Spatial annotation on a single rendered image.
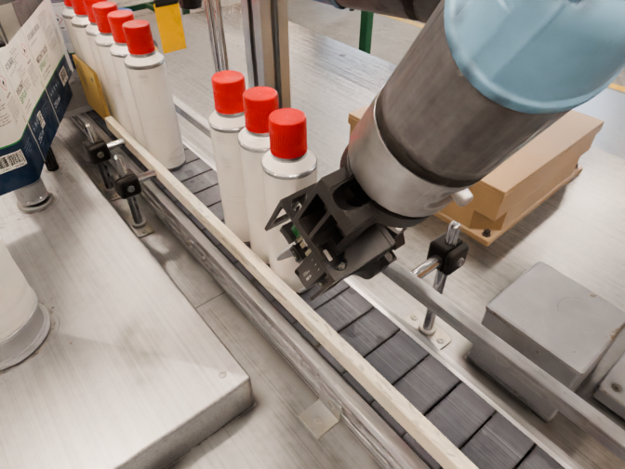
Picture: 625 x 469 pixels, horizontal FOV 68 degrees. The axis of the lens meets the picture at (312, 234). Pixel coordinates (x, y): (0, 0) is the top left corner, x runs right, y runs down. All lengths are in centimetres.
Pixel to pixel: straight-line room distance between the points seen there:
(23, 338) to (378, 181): 39
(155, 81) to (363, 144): 45
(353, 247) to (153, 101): 42
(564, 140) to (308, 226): 53
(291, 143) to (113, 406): 28
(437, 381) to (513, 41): 34
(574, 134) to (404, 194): 57
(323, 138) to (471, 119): 69
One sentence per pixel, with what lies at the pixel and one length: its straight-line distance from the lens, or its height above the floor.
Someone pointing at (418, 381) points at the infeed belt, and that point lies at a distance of 47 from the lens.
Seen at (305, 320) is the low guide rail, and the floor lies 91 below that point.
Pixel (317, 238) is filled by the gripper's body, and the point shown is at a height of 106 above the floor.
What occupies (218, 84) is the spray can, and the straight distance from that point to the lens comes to 48.
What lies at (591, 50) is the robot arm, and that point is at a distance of 20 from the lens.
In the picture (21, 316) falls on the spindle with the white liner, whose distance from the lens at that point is 52.
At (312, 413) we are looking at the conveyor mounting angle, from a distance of 50.
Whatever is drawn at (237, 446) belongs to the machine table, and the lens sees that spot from 49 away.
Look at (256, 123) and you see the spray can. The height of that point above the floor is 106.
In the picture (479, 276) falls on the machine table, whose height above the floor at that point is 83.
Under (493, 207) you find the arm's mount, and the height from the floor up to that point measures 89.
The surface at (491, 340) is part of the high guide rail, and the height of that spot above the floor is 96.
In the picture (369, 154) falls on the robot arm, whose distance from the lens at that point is 26.
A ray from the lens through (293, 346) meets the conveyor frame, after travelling 49.
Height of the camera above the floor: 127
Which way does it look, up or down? 42 degrees down
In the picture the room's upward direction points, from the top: straight up
